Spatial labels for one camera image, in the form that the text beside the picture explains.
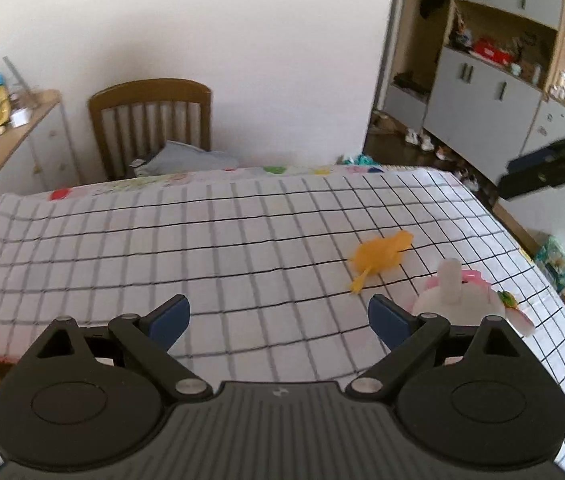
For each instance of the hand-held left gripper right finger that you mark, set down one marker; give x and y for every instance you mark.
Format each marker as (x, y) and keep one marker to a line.
(387, 321)

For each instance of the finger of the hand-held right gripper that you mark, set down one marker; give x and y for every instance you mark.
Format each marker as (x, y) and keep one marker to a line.
(532, 184)
(530, 162)

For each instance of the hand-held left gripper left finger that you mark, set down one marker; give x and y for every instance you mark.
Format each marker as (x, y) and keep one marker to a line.
(170, 321)

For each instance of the white pink plush toy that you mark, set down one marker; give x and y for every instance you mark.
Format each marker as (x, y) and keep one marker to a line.
(437, 304)

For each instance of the grey wooden shelf cabinet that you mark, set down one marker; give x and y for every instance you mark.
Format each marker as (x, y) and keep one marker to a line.
(482, 100)

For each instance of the teal patterned box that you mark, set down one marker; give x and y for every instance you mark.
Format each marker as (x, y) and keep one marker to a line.
(555, 262)

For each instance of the white checked blanket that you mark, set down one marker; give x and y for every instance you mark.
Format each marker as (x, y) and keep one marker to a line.
(212, 240)

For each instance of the white shoe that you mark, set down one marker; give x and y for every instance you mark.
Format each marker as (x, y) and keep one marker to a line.
(427, 143)
(412, 136)

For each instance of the red box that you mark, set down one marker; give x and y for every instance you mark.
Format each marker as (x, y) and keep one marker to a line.
(491, 50)

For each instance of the light blue cloth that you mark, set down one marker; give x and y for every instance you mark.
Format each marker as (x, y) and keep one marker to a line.
(187, 159)

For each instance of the teal cloth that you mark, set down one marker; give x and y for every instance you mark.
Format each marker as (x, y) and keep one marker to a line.
(358, 160)

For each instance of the wooden chair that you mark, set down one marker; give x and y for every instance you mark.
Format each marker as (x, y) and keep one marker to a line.
(102, 125)

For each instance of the wooden desk with white drawers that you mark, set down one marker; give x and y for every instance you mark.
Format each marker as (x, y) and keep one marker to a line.
(37, 150)

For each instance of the small white box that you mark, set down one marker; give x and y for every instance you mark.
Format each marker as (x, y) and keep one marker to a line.
(20, 119)

